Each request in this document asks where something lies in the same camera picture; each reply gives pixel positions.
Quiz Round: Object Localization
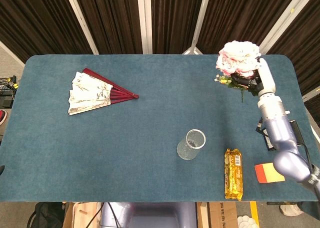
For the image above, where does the orange yellow block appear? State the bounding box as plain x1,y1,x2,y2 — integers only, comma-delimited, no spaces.
254,162,286,184

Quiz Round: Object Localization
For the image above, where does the purple robot torso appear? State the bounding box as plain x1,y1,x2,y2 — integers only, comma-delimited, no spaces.
99,202,197,228

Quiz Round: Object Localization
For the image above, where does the white partition frame post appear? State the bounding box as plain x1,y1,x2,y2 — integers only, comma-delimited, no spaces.
301,85,320,102
182,0,213,55
253,0,309,55
143,0,154,55
63,0,100,55

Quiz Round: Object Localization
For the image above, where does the black cable bundle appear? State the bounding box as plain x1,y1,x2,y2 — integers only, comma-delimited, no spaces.
0,75,20,108

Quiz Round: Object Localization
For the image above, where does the black box with label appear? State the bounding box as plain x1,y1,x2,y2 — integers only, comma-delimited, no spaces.
255,117,306,152

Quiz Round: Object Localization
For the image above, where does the black bag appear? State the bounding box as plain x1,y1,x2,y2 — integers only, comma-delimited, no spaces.
26,202,70,228

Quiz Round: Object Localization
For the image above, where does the clear glass cup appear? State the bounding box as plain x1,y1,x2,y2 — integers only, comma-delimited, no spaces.
176,129,207,161

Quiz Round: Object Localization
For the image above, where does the pink artificial flower bouquet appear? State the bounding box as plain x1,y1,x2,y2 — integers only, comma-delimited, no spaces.
213,40,262,103

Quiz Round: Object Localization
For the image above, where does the dark brown curtain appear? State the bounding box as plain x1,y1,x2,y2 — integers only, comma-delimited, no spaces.
0,0,320,119

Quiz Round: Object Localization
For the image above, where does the blue cloth-covered table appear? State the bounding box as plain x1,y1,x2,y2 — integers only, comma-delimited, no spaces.
0,53,320,203

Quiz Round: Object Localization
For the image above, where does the brown cardboard box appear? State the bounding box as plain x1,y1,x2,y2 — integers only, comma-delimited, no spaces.
197,202,239,228

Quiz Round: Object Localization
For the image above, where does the gold foil snack package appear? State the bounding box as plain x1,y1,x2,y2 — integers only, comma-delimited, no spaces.
223,148,244,201

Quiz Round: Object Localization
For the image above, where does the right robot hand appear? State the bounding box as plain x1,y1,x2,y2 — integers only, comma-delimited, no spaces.
231,57,277,98

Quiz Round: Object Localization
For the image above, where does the white shoe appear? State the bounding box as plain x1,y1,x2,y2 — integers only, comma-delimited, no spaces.
279,204,305,217

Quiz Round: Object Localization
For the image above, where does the red and white folding fan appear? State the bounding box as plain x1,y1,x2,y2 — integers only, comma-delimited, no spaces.
67,68,140,116

